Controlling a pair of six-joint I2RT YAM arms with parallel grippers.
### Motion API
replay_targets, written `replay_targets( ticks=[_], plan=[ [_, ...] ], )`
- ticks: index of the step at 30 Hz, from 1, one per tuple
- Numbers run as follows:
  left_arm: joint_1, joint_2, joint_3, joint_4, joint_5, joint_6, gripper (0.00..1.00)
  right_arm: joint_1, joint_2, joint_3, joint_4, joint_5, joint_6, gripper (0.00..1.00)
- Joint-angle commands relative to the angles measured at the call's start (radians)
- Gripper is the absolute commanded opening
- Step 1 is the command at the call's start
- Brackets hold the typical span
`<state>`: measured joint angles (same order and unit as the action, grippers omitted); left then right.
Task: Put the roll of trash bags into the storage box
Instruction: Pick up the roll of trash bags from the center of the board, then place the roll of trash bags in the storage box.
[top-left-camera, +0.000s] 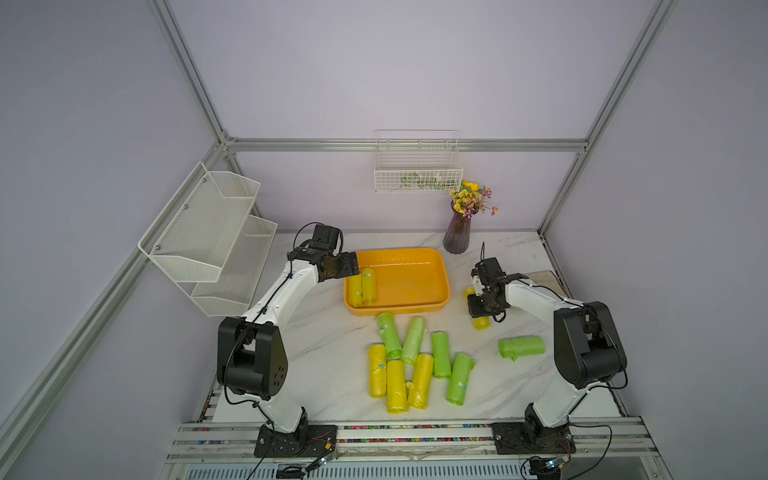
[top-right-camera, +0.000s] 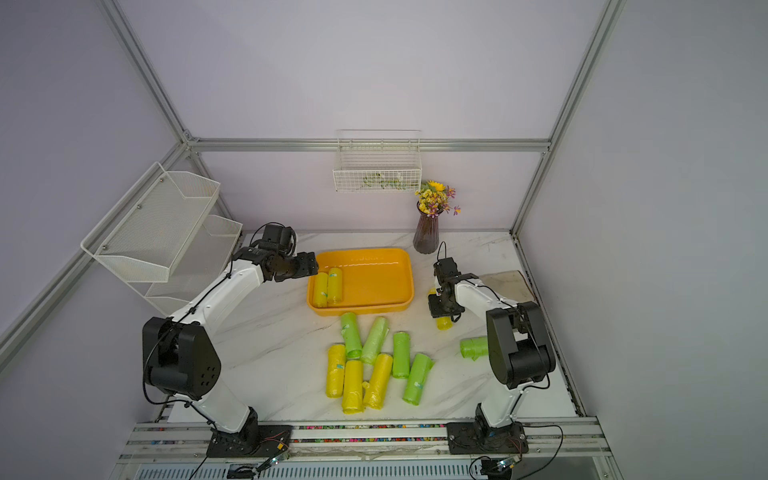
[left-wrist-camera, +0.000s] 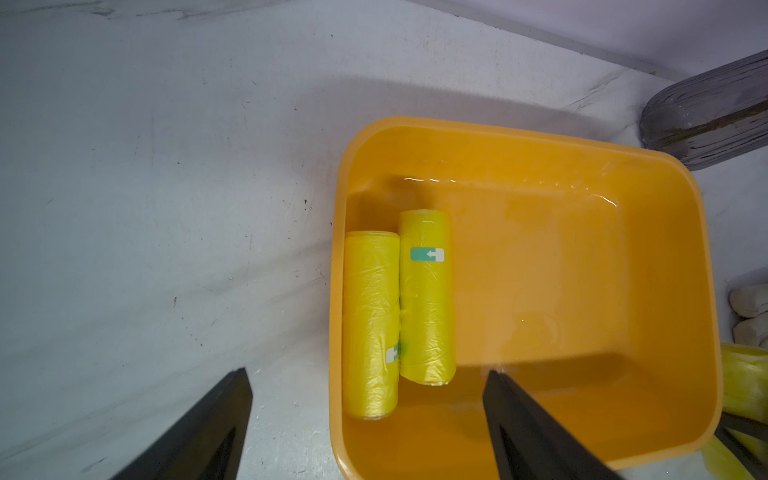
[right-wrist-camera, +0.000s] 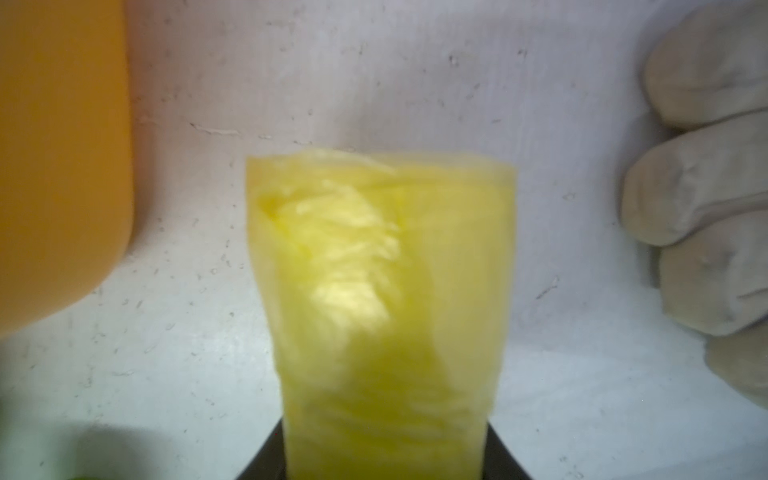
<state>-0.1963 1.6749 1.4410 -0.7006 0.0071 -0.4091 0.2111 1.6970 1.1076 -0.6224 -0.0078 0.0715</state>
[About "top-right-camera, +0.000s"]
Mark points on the white mesh lower shelf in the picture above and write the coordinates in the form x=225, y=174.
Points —
x=200, y=265

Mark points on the white mesh upper shelf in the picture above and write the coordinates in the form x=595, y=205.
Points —
x=144, y=237

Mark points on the aluminium rail frame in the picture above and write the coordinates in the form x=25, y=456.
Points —
x=548, y=448

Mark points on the yellow trash bag roll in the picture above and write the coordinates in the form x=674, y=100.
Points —
x=375, y=389
x=336, y=362
x=320, y=290
x=352, y=397
x=443, y=323
x=335, y=286

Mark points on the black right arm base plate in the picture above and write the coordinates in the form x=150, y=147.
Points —
x=469, y=438

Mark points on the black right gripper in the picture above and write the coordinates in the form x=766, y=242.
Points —
x=437, y=311

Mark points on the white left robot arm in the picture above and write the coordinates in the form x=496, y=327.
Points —
x=179, y=357

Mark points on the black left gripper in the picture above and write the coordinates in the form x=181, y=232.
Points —
x=307, y=267

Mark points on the beige work glove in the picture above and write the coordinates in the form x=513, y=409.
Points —
x=509, y=284

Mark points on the yellow and purple flowers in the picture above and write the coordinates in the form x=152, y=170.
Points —
x=435, y=198

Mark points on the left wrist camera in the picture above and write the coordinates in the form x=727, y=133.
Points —
x=278, y=238

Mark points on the green trash bag roll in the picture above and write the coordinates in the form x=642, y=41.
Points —
x=351, y=336
x=420, y=369
x=375, y=340
x=401, y=355
x=474, y=348

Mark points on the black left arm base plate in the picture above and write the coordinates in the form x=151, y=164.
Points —
x=262, y=441

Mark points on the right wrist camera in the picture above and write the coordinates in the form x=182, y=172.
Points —
x=444, y=269

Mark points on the white mesh shelf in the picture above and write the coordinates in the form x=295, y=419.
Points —
x=200, y=265
x=144, y=237

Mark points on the purple glass vase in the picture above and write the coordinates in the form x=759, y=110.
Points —
x=426, y=236

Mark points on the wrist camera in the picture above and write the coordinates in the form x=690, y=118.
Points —
x=444, y=269
x=278, y=238

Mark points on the white wire wall basket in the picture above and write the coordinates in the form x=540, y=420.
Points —
x=370, y=160

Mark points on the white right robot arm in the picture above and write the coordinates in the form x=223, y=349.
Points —
x=520, y=356

